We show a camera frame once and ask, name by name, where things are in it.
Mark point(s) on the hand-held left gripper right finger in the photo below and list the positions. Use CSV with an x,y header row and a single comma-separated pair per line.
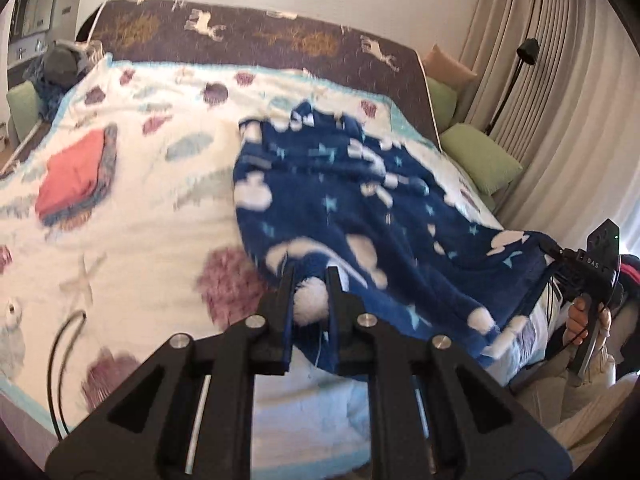
x,y
332,320

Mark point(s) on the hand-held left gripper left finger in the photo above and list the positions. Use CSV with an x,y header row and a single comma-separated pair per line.
x,y
287,320

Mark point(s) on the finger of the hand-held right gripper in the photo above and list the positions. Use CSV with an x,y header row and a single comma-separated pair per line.
x,y
555,252

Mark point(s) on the blue star-print fleece robe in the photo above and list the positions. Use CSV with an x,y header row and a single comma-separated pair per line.
x,y
350,210

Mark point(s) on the stack of folded clothes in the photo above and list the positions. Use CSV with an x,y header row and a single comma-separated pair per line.
x,y
70,180

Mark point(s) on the grey clothes pile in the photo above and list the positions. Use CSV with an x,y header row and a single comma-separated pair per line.
x,y
60,62

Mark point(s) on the person's right hand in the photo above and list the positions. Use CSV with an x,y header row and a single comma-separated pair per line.
x,y
575,322

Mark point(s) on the large green pillow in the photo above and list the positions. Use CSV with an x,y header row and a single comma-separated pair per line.
x,y
480,157

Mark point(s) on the white shell-print blanket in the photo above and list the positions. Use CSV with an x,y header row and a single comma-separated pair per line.
x,y
150,260

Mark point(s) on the person's beige clothing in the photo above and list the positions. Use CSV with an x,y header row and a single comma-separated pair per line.
x,y
600,432

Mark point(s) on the beige curtain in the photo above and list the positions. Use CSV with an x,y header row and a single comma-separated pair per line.
x,y
565,85

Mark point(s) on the small green pillow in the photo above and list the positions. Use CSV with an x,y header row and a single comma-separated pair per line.
x,y
442,102

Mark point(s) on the black floor lamp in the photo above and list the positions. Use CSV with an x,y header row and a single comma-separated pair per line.
x,y
527,50

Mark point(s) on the pink pillow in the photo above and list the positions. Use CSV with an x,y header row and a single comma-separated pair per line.
x,y
447,67

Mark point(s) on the small white device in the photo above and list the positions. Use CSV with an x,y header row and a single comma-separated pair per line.
x,y
9,312

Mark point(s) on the brown deer-print mattress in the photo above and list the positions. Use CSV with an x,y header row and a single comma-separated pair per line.
x,y
280,35

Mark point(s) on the green cushion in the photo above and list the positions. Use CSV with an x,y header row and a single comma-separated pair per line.
x,y
22,110

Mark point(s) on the wall mirror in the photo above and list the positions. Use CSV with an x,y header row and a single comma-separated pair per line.
x,y
30,10

